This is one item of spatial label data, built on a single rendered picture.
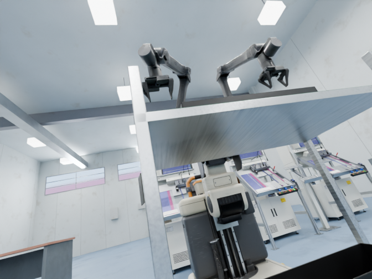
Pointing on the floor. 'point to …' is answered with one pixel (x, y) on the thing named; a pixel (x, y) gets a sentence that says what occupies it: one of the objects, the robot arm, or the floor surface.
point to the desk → (40, 262)
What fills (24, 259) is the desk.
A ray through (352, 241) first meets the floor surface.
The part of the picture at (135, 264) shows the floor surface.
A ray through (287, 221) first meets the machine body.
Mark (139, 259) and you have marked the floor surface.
